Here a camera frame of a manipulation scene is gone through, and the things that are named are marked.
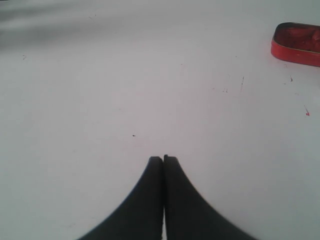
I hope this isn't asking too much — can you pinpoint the red ink tin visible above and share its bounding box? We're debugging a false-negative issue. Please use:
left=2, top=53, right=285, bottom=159
left=270, top=22, right=320, bottom=67

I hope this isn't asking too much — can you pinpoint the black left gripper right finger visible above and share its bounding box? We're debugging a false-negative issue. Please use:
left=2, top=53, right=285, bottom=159
left=163, top=155, right=254, bottom=240

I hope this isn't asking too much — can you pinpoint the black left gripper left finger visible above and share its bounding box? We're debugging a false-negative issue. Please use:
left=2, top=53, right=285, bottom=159
left=81, top=156, right=164, bottom=240

